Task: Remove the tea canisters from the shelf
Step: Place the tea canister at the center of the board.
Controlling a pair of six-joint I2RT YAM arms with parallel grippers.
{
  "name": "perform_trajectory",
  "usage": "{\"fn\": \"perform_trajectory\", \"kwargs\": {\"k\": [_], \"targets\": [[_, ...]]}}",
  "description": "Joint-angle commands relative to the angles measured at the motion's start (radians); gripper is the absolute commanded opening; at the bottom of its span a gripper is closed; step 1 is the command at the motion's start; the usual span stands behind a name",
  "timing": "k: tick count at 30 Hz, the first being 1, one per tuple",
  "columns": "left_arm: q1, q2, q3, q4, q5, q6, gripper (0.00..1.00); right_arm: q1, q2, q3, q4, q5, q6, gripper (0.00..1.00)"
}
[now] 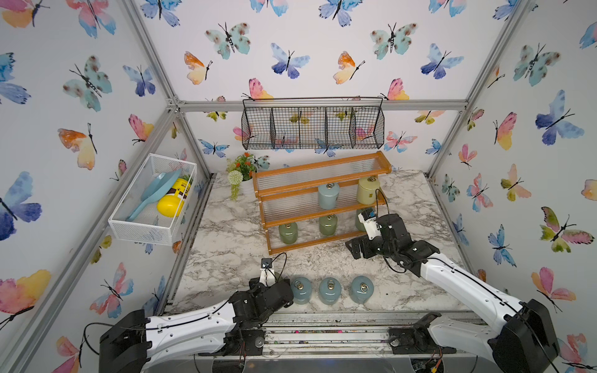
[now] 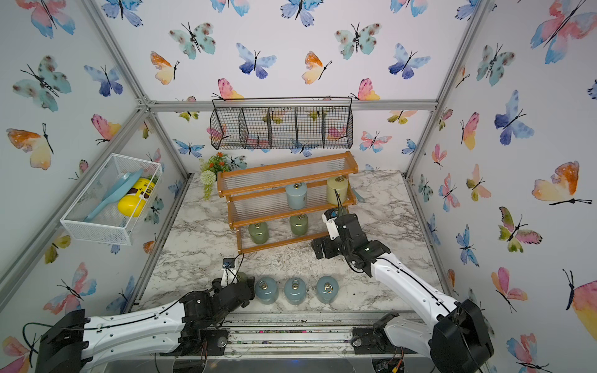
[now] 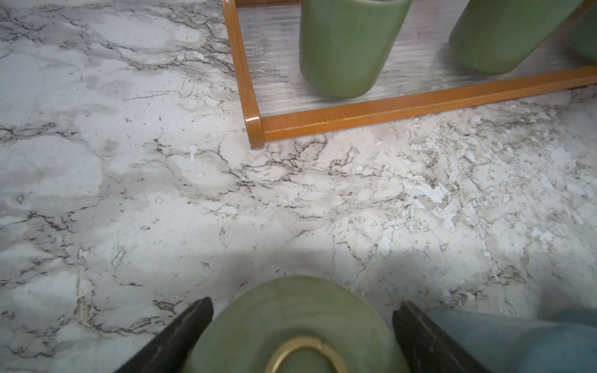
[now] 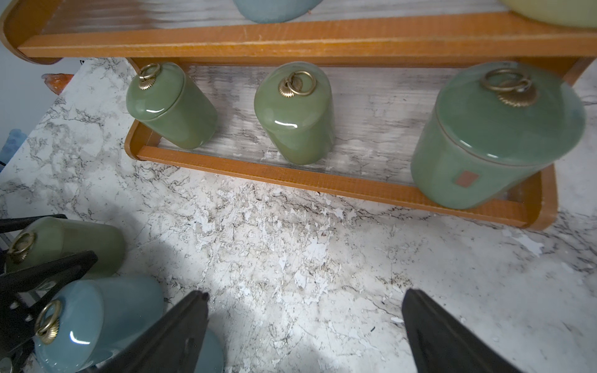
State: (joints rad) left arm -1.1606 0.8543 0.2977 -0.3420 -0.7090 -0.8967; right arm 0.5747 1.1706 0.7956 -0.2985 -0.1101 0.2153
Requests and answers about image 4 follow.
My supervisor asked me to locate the blue canister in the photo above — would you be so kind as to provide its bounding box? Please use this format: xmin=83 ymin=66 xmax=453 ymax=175
xmin=194 ymin=329 xmax=225 ymax=373
xmin=34 ymin=275 xmax=165 ymax=372
xmin=233 ymin=0 xmax=322 ymax=23

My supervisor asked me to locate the green canister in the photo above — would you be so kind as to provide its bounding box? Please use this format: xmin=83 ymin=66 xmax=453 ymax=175
xmin=6 ymin=217 xmax=126 ymax=279
xmin=254 ymin=62 xmax=335 ymax=165
xmin=126 ymin=62 xmax=219 ymax=149
xmin=410 ymin=62 xmax=586 ymax=210

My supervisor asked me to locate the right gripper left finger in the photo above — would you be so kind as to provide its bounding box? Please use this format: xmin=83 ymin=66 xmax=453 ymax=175
xmin=98 ymin=291 xmax=209 ymax=373

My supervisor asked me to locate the wooden three-tier shelf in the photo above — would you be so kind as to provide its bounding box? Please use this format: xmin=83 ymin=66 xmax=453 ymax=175
xmin=0 ymin=0 xmax=597 ymax=231

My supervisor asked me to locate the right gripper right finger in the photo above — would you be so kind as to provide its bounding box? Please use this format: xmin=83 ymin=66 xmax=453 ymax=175
xmin=401 ymin=288 xmax=519 ymax=372

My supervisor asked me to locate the yellow-green canister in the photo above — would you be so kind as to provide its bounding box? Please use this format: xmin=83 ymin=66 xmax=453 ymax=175
xmin=501 ymin=0 xmax=596 ymax=29

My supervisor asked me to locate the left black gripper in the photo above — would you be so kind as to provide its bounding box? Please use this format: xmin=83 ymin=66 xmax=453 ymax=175
xmin=0 ymin=214 xmax=98 ymax=372

